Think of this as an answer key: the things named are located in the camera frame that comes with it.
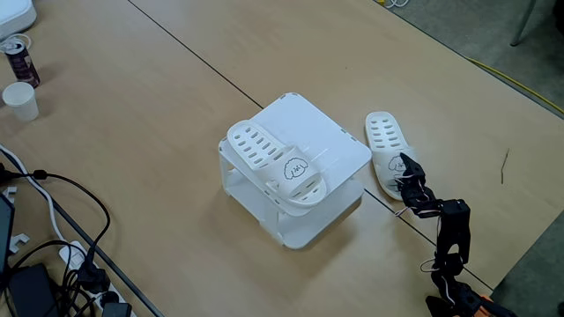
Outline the white slipper with dog drawing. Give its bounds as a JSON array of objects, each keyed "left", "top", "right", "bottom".
[
  {"left": 364, "top": 110, "right": 424, "bottom": 203},
  {"left": 226, "top": 119, "right": 329, "bottom": 209}
]

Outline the white plastic shoe rack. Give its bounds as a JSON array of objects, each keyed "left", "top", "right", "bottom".
[{"left": 218, "top": 92, "right": 374, "bottom": 251}]

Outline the grey metal chair leg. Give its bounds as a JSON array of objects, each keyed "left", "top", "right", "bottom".
[{"left": 509, "top": 0, "right": 539, "bottom": 48}]

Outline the black plug adapter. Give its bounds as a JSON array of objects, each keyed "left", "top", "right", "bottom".
[{"left": 100, "top": 290, "right": 133, "bottom": 317}]

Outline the black power plug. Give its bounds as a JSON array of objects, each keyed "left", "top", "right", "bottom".
[{"left": 77, "top": 258, "right": 112, "bottom": 295}]

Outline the white power strip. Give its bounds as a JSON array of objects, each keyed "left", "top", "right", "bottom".
[{"left": 57, "top": 240, "right": 138, "bottom": 317}]

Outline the white paper cup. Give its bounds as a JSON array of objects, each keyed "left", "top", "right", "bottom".
[{"left": 1, "top": 81, "right": 40, "bottom": 123}]

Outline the black flat electronic device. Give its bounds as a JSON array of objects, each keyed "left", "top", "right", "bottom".
[{"left": 7, "top": 262, "right": 59, "bottom": 317}]

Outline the dark purple drink can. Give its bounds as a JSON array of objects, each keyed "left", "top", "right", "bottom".
[{"left": 4, "top": 39, "right": 41, "bottom": 89}]

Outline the white box device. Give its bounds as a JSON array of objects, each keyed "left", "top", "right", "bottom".
[{"left": 0, "top": 0, "right": 38, "bottom": 41}]

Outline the white and yellow cable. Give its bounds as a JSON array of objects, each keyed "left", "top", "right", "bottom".
[{"left": 374, "top": 0, "right": 411, "bottom": 10}]

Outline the thick white power cable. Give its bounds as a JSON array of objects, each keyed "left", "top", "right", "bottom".
[{"left": 0, "top": 143, "right": 67, "bottom": 247}]

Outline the black cable with ferrite bead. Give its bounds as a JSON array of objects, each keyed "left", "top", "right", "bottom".
[{"left": 0, "top": 168, "right": 112, "bottom": 269}]

